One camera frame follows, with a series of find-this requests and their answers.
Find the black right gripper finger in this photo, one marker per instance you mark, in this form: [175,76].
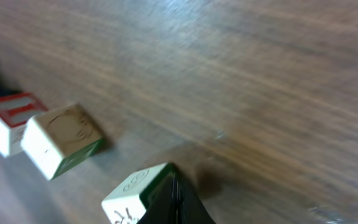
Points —
[170,198]

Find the green-sided picture block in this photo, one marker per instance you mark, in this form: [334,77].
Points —
[129,201]

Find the red V block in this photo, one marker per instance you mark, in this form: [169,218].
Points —
[59,139]

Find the plain white picture block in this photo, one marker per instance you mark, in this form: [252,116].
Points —
[15,111]

